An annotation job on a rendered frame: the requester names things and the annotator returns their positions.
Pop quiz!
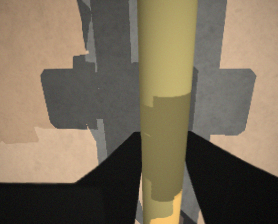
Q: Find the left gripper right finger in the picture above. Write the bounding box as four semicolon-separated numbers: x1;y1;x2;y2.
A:
185;131;278;224

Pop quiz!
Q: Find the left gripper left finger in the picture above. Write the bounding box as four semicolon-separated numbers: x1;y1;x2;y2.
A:
0;132;142;224

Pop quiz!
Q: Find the long yellow rod with olive band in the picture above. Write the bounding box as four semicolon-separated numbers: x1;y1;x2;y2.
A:
137;0;198;224

